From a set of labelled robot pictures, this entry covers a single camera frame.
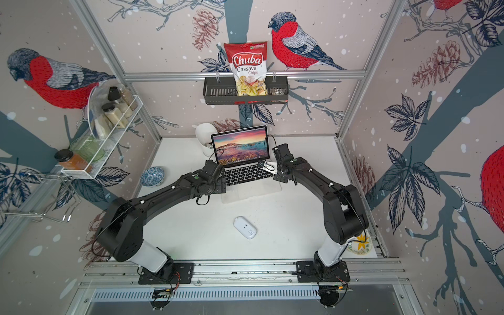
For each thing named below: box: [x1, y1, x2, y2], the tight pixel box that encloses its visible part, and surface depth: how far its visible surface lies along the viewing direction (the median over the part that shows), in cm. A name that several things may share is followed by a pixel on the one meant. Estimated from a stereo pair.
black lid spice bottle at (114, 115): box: [101, 102, 128, 128], surface depth 78 cm
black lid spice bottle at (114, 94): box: [107, 85, 134, 119], surface depth 83 cm
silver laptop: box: [210, 124, 283, 204], surface depth 103 cm
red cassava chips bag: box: [223, 41, 268, 97], surface depth 83 cm
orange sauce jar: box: [54, 148, 93, 172], surface depth 62 cm
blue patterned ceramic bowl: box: [139, 166, 165, 188], surface depth 103 cm
